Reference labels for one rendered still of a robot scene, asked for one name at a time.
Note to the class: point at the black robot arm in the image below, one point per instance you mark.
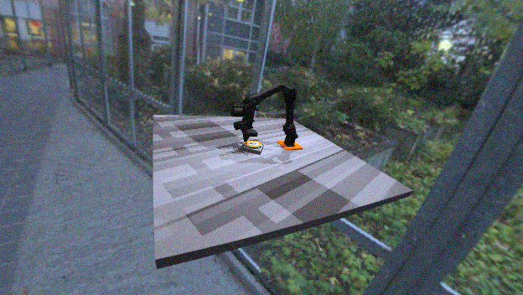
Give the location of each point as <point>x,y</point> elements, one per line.
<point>254,99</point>

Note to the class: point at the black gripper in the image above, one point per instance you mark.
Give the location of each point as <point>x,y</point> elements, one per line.
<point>248,132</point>

